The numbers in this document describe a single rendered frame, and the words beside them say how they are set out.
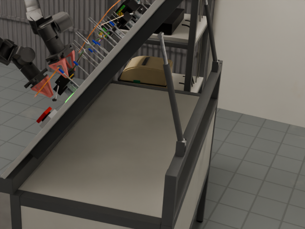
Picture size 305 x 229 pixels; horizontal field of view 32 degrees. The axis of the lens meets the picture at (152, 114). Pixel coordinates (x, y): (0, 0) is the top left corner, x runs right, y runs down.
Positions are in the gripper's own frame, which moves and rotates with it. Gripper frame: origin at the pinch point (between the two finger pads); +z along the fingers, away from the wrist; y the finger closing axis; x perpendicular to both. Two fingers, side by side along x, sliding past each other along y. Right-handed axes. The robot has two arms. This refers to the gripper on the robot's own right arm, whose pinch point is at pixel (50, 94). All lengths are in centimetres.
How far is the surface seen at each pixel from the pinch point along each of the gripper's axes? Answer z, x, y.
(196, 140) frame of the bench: 57, -18, 33
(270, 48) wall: 94, 11, 241
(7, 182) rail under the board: 12.9, 10.6, -35.3
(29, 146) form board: 7.2, -7.0, -32.2
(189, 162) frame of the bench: 57, -21, 14
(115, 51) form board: -1, -54, -24
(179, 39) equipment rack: 25, -8, 96
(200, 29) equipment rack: 31, -11, 118
